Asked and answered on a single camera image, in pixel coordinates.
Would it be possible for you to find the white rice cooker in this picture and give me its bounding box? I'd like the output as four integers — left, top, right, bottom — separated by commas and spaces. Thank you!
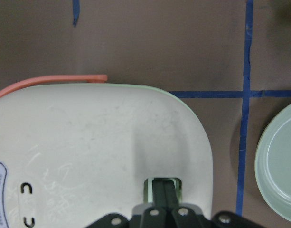
0, 76, 213, 228

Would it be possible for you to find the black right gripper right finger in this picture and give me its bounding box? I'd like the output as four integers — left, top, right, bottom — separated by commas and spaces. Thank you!
163, 180, 179, 210

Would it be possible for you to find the green plate right side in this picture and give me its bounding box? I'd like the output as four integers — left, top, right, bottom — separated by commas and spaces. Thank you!
254, 104, 291, 222

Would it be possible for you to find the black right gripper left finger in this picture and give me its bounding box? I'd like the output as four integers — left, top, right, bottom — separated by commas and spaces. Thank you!
152, 179, 167, 208

